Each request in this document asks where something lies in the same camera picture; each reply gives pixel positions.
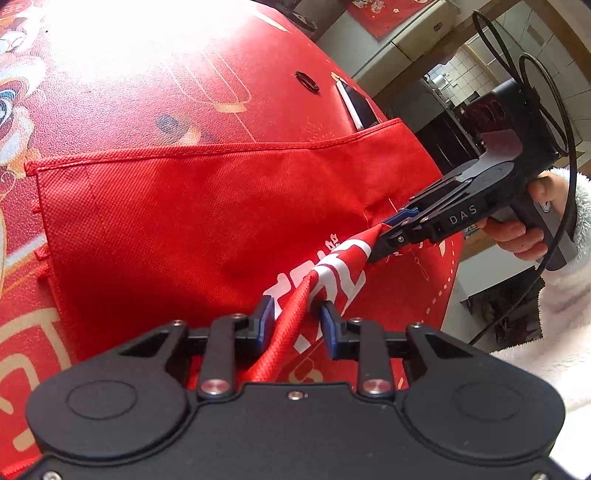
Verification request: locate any black cable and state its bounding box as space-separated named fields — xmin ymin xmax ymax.
xmin=468 ymin=9 xmax=591 ymax=348

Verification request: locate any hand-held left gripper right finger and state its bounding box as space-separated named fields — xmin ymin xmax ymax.
xmin=318 ymin=300 xmax=476 ymax=399

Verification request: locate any white refrigerator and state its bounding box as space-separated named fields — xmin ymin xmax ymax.
xmin=323 ymin=0 xmax=463 ymax=94

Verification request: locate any person's right hand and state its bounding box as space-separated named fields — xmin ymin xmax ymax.
xmin=475 ymin=170 xmax=567 ymax=262

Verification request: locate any person's right forearm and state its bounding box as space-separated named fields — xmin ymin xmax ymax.
xmin=489 ymin=166 xmax=591 ymax=417

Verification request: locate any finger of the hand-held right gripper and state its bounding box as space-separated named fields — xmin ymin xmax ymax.
xmin=380 ymin=158 xmax=484 ymax=228
xmin=368 ymin=216 xmax=438 ymax=265

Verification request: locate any black lidded trash bin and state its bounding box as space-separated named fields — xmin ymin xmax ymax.
xmin=276 ymin=0 xmax=320 ymax=31

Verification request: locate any red shopping bag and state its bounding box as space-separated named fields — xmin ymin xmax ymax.
xmin=25 ymin=117 xmax=465 ymax=387

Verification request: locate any black hair tie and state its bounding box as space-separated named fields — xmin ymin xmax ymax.
xmin=294 ymin=70 xmax=321 ymax=94

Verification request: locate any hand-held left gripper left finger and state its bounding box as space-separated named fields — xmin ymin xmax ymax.
xmin=117 ymin=295 xmax=278 ymax=400

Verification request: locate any red printed hanging cloth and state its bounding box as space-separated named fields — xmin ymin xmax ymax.
xmin=345 ymin=0 xmax=438 ymax=41

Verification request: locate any smartphone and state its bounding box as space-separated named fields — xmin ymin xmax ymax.
xmin=334 ymin=80 xmax=385 ymax=133

